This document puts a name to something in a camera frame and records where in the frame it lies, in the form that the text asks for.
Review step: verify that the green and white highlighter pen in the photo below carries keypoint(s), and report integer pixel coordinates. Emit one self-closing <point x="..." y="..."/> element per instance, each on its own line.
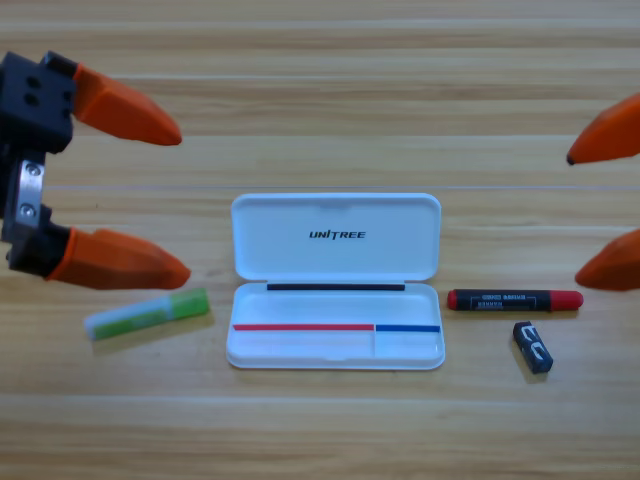
<point x="150" y="314"/>

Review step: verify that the white Unitree pencil case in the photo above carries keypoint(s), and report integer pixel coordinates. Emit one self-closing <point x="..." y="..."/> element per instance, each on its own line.
<point x="335" y="280"/>

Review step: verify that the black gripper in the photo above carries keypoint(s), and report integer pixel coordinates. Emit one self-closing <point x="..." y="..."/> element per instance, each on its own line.
<point x="35" y="107"/>

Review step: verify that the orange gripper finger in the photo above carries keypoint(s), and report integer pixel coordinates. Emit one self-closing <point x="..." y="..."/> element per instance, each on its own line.
<point x="615" y="267"/>
<point x="120" y="262"/>
<point x="612" y="135"/>

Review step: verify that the red and black marker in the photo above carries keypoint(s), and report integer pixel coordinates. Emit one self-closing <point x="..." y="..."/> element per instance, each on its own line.
<point x="510" y="300"/>

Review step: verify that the black eraser with white print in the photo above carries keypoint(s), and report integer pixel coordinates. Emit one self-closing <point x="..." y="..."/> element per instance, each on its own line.
<point x="533" y="348"/>

